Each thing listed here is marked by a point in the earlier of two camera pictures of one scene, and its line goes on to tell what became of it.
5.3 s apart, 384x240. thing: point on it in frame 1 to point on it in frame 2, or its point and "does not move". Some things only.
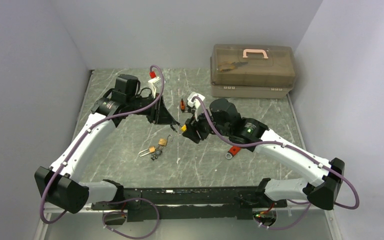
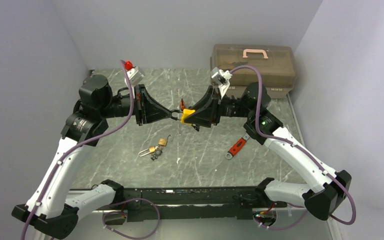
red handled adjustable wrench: (232, 152) does not move
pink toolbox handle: (254, 51) does not move
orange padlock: (182, 105) does not move
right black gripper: (192, 126) to (207, 110)
